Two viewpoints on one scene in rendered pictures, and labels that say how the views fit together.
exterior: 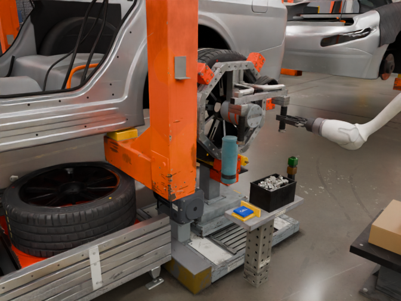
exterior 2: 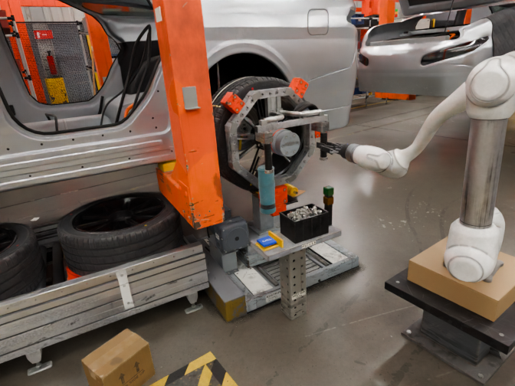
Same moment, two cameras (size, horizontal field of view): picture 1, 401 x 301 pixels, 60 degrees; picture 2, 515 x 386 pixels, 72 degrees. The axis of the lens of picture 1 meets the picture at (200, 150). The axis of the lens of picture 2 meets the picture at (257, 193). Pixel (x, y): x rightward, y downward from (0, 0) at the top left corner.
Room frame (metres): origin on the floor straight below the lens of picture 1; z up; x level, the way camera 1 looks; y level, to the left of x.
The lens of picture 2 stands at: (0.02, -0.52, 1.29)
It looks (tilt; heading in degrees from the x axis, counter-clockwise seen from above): 21 degrees down; 13
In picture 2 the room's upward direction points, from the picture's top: 4 degrees counter-clockwise
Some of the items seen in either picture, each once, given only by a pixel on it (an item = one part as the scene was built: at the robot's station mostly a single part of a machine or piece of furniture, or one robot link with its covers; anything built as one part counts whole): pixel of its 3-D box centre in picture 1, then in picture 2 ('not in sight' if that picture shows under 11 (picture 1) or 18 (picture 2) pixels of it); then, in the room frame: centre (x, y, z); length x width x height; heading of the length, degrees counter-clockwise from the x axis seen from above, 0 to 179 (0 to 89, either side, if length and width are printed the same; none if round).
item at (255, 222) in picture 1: (265, 207); (296, 238); (1.57, -0.34, 0.44); 0.43 x 0.17 x 0.03; 131
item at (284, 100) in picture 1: (280, 99); (319, 125); (1.90, -0.44, 0.93); 0.09 x 0.05 x 0.05; 41
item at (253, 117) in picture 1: (240, 112); (279, 141); (1.89, -0.22, 0.85); 0.21 x 0.14 x 0.14; 41
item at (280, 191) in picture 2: (224, 167); (272, 197); (1.98, -0.15, 0.48); 0.16 x 0.12 x 0.17; 41
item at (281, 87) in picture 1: (262, 79); (299, 106); (1.92, -0.33, 1.03); 0.19 x 0.18 x 0.11; 41
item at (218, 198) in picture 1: (209, 184); (263, 214); (2.08, -0.06, 0.32); 0.40 x 0.30 x 0.28; 131
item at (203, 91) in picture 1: (231, 110); (272, 139); (1.95, -0.18, 0.85); 0.54 x 0.07 x 0.54; 131
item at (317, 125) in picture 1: (320, 126); (355, 153); (1.70, -0.61, 0.83); 0.09 x 0.06 x 0.09; 131
